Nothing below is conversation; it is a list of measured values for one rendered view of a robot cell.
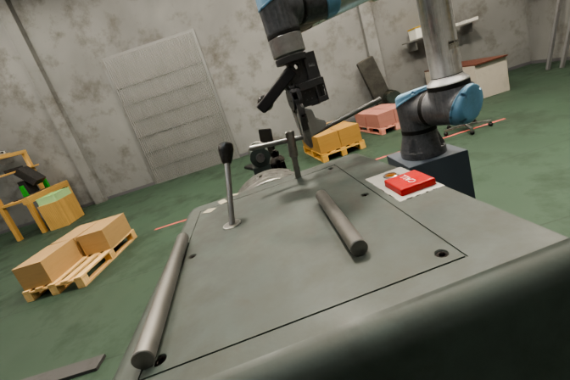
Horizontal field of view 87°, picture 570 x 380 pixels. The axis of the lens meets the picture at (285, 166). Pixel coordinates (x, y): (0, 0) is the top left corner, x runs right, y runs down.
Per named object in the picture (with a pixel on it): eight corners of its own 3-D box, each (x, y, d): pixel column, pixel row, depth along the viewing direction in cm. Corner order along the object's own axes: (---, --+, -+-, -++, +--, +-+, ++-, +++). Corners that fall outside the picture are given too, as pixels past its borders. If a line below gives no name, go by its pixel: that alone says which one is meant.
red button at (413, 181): (438, 188, 48) (435, 176, 47) (403, 201, 47) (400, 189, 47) (416, 179, 53) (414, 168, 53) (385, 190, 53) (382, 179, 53)
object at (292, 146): (294, 179, 72) (285, 132, 70) (293, 176, 74) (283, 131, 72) (303, 176, 73) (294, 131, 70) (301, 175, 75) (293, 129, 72)
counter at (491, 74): (452, 90, 817) (448, 63, 799) (511, 89, 616) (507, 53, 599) (428, 97, 818) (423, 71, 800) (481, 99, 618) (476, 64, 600)
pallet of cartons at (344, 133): (367, 148, 536) (361, 123, 525) (316, 165, 533) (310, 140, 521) (344, 138, 666) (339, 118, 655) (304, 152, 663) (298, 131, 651)
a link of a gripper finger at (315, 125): (333, 142, 69) (322, 103, 67) (309, 151, 69) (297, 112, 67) (329, 141, 72) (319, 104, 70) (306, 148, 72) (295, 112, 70)
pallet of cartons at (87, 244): (89, 250, 475) (76, 226, 464) (137, 236, 469) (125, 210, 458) (25, 304, 357) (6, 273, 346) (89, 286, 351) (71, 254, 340)
